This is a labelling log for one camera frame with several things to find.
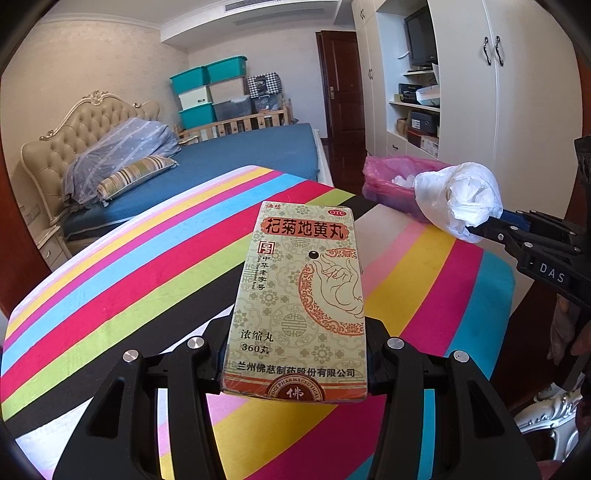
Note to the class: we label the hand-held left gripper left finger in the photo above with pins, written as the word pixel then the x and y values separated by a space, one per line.
pixel 212 350

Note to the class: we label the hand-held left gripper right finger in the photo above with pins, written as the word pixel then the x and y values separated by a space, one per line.
pixel 376 364

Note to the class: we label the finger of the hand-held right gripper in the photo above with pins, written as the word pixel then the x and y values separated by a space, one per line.
pixel 496 233
pixel 545 221

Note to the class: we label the white plastic bag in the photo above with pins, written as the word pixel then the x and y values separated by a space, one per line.
pixel 443 198

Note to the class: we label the patterned medicine box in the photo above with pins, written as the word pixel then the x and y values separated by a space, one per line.
pixel 295 300

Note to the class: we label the bin with pink liner bag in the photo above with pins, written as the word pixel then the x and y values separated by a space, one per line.
pixel 383 184

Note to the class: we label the person's right hand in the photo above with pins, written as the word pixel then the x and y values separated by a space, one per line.
pixel 562 323

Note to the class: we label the white printed box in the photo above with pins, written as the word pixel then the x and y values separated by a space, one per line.
pixel 422 143

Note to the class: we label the white built-in wardrobe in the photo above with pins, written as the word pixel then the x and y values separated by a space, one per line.
pixel 508 92

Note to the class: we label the white carved furniture piece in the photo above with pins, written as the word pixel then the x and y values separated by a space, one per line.
pixel 549 410

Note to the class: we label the brown cardboard box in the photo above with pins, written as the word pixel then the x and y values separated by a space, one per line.
pixel 402 128

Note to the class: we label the black shelf device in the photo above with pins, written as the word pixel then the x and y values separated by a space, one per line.
pixel 407 92

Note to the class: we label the cream nightstand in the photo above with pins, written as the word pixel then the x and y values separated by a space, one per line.
pixel 51 249

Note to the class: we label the striped pillow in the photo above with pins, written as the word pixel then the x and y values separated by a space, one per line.
pixel 134 173

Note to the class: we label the bed with blue sheet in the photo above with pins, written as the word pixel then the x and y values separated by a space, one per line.
pixel 254 147

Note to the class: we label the dark brown wooden door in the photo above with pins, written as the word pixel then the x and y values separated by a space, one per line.
pixel 341 92

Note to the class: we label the black television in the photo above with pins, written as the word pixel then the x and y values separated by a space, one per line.
pixel 420 37

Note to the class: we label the brown wooden panel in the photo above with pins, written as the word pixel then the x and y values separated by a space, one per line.
pixel 18 240

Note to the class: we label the grey-blue dotted duvet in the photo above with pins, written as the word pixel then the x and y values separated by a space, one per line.
pixel 124 143

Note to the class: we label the teal storage box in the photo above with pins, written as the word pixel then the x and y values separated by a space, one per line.
pixel 196 116
pixel 227 69
pixel 189 79

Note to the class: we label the grey clear storage box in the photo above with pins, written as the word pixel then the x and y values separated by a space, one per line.
pixel 232 108

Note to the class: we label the white storage box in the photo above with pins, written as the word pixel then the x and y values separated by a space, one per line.
pixel 195 98

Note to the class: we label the dark storage bag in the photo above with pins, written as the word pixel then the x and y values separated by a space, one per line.
pixel 268 102

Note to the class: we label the beige storage box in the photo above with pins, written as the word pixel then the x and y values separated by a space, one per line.
pixel 230 89

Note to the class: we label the beige tufted headboard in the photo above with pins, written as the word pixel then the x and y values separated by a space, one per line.
pixel 78 120

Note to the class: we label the black white checkered bag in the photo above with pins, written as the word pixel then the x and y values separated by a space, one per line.
pixel 264 84

